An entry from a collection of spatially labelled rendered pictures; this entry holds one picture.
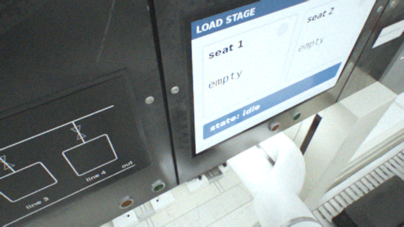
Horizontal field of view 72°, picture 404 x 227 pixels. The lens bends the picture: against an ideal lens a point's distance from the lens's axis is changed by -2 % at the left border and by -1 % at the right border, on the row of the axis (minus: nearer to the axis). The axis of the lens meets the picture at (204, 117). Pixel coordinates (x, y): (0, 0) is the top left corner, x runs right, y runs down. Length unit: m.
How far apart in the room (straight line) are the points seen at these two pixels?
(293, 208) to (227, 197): 0.55
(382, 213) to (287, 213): 0.72
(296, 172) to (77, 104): 0.46
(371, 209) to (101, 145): 1.01
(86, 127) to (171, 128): 0.10
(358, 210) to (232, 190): 0.44
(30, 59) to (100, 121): 0.09
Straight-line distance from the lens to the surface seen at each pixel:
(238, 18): 0.29
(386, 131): 1.41
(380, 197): 1.22
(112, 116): 0.29
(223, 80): 0.33
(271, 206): 0.53
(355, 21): 0.46
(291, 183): 0.60
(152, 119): 0.31
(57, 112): 0.27
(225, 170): 1.05
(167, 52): 0.26
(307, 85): 0.47
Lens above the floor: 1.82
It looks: 50 degrees down
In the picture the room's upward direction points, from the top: straight up
